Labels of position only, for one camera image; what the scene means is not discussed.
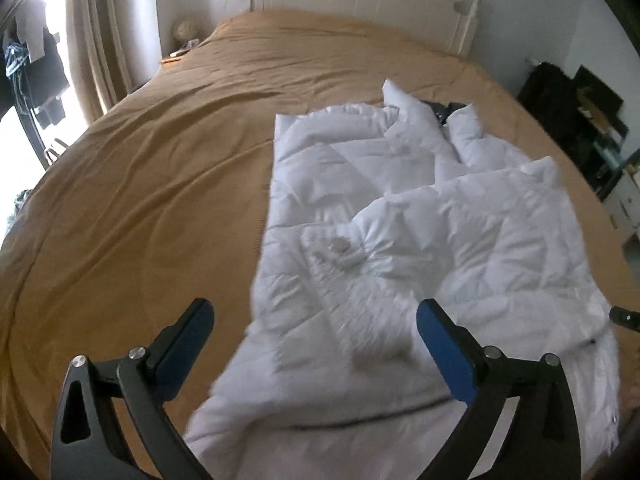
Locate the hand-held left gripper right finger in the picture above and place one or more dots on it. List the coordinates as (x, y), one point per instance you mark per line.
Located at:
(445, 350)

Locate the bed with tan cover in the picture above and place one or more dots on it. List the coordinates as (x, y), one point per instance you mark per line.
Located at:
(150, 185)

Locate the dark cloth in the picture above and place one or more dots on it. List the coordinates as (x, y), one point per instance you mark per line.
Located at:
(442, 109)

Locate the dark hanging clothes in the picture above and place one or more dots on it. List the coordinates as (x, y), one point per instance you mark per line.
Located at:
(45, 70)

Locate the white puffer jacket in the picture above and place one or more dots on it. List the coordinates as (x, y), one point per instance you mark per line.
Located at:
(400, 210)

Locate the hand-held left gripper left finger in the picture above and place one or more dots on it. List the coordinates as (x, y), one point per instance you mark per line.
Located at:
(186, 340)

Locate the dark crumpled bag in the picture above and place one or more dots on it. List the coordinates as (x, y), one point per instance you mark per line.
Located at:
(21, 207)

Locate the wooden nightstand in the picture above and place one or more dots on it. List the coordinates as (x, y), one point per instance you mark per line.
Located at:
(175, 57)

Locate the round woven lamp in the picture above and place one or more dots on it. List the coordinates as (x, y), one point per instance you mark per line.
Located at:
(185, 30)

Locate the dark storage shelf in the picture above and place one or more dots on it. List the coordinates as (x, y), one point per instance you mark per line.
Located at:
(607, 125)

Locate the beige curtain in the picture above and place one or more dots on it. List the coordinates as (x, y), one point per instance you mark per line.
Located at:
(110, 35)

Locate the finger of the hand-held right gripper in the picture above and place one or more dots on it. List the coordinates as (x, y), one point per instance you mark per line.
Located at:
(624, 317)

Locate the black bag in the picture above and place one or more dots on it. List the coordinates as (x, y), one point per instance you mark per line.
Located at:
(550, 95)

